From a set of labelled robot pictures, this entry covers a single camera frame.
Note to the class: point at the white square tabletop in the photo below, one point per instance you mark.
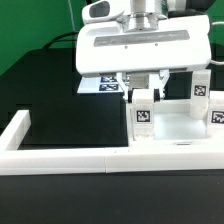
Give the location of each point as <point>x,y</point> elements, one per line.
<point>173,126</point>

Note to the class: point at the white marker plate with tags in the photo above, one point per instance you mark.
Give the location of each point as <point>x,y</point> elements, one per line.
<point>98,85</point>

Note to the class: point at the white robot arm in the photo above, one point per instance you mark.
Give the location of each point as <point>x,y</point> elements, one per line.
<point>153,37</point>

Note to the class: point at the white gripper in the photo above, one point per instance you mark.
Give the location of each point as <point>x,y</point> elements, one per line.
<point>133,36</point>

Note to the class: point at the white U-shaped obstacle fence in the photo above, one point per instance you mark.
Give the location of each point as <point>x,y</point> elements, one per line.
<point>14,161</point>

